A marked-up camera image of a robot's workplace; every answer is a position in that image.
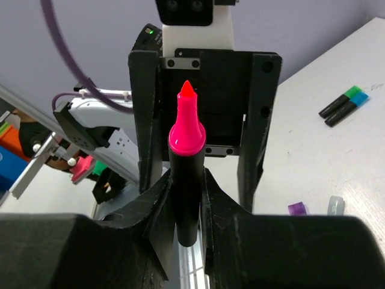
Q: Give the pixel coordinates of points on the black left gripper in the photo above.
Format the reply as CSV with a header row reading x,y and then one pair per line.
x,y
229,85

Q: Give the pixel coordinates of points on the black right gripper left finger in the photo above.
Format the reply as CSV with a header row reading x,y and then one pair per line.
x,y
131,248

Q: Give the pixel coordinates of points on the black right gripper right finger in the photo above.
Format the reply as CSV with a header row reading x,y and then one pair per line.
x,y
243,250

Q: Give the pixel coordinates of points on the black pink tip highlighter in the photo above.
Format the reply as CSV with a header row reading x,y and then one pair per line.
x,y
186,150

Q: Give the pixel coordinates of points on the black green tip highlighter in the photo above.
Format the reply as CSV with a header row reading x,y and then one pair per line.
x,y
333,106

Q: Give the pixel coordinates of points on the black blue tip highlighter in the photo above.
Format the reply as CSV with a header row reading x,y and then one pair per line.
x,y
340,114

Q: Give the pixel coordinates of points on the green pen cap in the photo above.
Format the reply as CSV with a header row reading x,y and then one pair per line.
x,y
352,91

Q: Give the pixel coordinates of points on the blue pen cap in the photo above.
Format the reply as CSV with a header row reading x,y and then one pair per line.
x,y
359,98

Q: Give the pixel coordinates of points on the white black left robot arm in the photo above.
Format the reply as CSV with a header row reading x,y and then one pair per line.
x,y
90,123

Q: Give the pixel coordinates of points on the purple pen cap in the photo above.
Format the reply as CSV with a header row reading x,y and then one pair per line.
x,y
298,209

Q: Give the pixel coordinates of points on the green plastic object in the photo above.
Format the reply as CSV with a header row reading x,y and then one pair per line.
x,y
99,168

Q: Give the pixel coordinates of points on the pink plastic object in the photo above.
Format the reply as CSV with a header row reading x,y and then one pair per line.
x,y
82,168

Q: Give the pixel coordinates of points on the pale green capped highlighter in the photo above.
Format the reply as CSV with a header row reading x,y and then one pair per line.
x,y
336,206

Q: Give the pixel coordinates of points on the aluminium front rail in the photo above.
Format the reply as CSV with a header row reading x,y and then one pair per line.
x,y
192,273

